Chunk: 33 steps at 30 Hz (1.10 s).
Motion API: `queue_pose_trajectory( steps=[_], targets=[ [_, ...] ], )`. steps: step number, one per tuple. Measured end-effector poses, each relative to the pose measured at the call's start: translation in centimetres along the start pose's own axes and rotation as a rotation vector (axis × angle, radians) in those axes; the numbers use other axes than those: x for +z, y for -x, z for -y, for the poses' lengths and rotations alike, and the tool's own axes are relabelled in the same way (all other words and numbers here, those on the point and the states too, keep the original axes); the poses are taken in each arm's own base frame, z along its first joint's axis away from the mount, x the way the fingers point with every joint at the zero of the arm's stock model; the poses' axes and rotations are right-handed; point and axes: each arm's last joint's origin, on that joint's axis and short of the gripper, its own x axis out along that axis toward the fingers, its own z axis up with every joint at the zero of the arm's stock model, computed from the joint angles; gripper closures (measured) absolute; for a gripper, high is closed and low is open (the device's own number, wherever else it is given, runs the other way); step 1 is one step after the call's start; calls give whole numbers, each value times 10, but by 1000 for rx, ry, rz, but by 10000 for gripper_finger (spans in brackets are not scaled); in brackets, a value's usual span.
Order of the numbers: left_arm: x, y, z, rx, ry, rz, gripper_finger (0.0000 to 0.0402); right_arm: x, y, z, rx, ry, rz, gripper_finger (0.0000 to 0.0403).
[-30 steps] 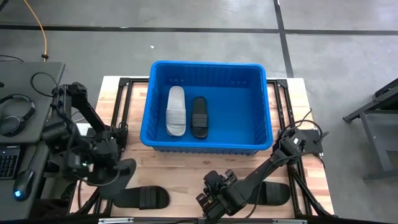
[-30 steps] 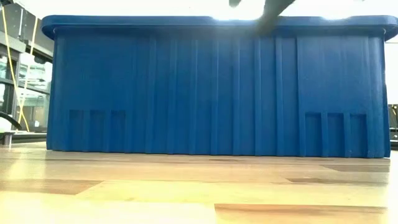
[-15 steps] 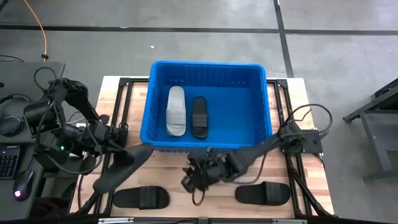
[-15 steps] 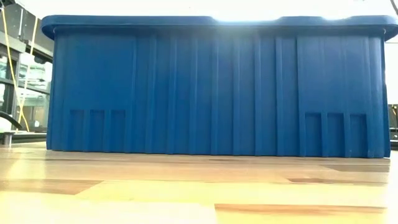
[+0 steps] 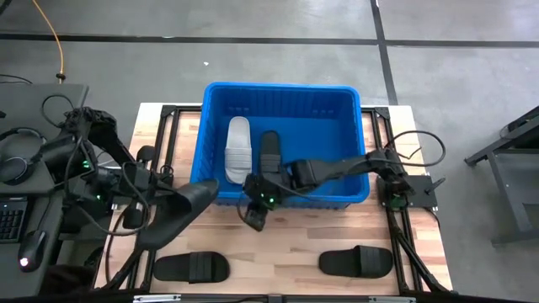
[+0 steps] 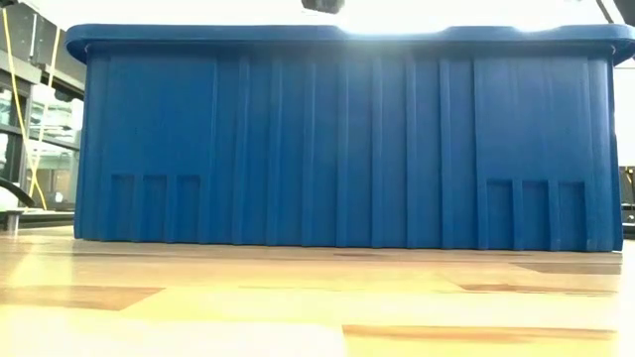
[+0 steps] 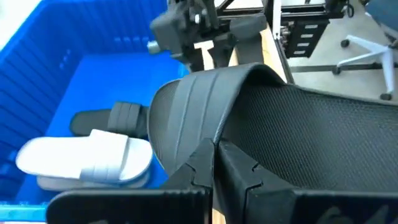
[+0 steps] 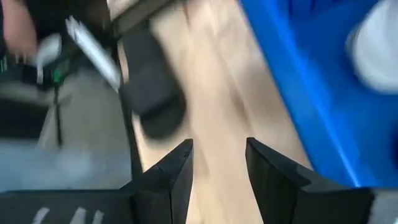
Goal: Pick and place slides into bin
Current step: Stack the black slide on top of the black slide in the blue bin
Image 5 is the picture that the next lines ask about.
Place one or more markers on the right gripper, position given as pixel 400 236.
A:
pixel 269 187

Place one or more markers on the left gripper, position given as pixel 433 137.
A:
pixel 141 179

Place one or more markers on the black slide sandal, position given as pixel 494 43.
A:
pixel 181 214
pixel 269 147
pixel 355 263
pixel 191 266

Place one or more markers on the white slide sandal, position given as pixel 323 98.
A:
pixel 238 147

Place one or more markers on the blue plastic bin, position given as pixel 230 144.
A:
pixel 320 134

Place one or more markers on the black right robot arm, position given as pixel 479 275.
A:
pixel 337 168

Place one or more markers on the person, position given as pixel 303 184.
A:
pixel 67 280

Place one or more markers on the grey desk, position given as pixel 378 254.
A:
pixel 25 101
pixel 46 252

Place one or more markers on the black computer mouse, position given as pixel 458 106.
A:
pixel 31 252

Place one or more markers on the black headphones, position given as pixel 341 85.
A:
pixel 12 170

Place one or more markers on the black keyboard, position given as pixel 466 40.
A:
pixel 10 221

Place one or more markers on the dark grey metal table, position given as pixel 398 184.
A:
pixel 513 189

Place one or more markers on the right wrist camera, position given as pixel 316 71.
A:
pixel 256 216

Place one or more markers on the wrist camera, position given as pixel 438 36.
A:
pixel 256 216
pixel 134 214

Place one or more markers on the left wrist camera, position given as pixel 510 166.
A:
pixel 134 214

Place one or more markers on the black aluminium table frame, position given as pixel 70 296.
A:
pixel 167 110

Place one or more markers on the silver metal bracket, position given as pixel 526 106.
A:
pixel 156 298
pixel 391 299

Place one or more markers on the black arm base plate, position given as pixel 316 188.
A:
pixel 421 191

